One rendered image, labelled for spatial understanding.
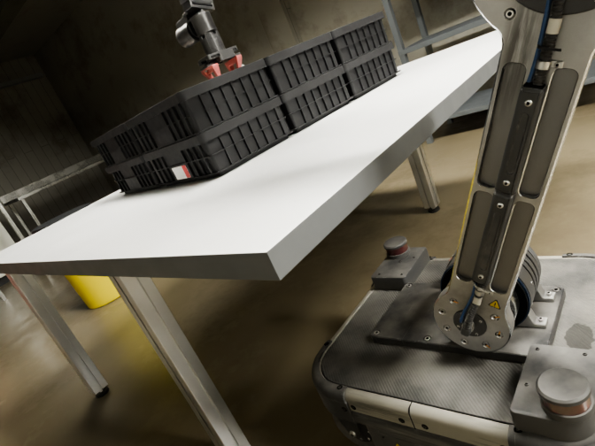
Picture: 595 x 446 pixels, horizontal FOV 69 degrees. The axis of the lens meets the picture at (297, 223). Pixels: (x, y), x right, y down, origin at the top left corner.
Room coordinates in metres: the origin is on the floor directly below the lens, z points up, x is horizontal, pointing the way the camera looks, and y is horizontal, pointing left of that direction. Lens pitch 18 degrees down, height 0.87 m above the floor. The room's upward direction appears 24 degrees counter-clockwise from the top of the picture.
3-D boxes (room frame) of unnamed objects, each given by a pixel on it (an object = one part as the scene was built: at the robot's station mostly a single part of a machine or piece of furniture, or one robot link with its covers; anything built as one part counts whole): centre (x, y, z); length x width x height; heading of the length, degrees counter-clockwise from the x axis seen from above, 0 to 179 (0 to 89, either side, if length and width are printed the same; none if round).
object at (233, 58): (1.31, 0.00, 0.94); 0.07 x 0.07 x 0.09; 35
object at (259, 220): (1.59, 0.02, 0.35); 1.60 x 1.60 x 0.70; 44
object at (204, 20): (1.31, 0.02, 1.07); 0.07 x 0.06 x 0.07; 44
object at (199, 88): (1.35, 0.13, 0.92); 0.40 x 0.30 x 0.02; 36
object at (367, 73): (1.71, -0.35, 0.76); 0.40 x 0.30 x 0.12; 36
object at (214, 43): (1.30, 0.01, 1.01); 0.10 x 0.07 x 0.07; 125
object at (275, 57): (1.53, -0.11, 0.92); 0.40 x 0.30 x 0.02; 36
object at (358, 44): (1.71, -0.35, 0.87); 0.40 x 0.30 x 0.11; 36
